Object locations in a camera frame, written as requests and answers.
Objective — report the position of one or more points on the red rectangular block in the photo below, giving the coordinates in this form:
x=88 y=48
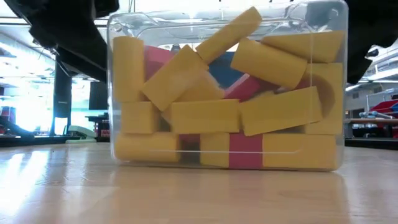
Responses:
x=245 y=88
x=155 y=59
x=245 y=151

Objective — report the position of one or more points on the clear plastic container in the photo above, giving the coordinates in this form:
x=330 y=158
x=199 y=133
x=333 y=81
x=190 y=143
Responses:
x=161 y=28

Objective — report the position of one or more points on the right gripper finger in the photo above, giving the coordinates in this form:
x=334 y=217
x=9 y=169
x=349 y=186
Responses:
x=356 y=70

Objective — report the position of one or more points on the red storage bin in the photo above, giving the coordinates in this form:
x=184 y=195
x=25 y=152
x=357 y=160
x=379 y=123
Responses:
x=385 y=106

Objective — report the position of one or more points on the white curved object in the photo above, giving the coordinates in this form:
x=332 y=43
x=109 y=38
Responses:
x=81 y=132

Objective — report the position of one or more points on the small black ceiling device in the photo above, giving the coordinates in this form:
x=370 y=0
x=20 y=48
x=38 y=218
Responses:
x=372 y=52

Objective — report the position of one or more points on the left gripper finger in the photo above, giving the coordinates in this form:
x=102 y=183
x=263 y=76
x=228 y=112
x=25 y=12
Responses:
x=87 y=63

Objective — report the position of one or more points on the pale blue robot arm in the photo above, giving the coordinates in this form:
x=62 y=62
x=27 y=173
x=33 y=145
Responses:
x=376 y=115

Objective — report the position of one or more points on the blue block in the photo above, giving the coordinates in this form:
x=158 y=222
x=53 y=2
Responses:
x=224 y=71

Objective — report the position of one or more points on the white metal rack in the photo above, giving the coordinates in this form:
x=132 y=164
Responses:
x=373 y=96

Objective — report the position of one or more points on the yellow long rectangular block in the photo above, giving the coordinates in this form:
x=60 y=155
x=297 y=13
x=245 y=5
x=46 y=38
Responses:
x=228 y=34

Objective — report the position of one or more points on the yellow wedge block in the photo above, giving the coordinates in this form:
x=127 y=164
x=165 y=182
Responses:
x=311 y=46

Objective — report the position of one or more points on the wooden workbench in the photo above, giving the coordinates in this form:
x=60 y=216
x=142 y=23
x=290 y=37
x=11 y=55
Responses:
x=370 y=122

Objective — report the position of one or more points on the yellow arch block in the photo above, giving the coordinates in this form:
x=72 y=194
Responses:
x=337 y=99

